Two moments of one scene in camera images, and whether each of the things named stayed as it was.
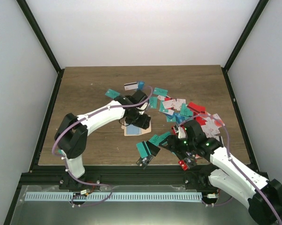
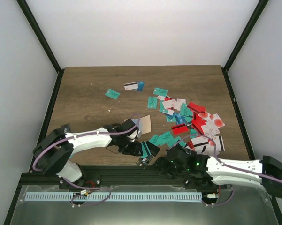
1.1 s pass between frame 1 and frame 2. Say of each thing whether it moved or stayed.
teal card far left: stayed
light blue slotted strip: stayed
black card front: stayed
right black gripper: moved
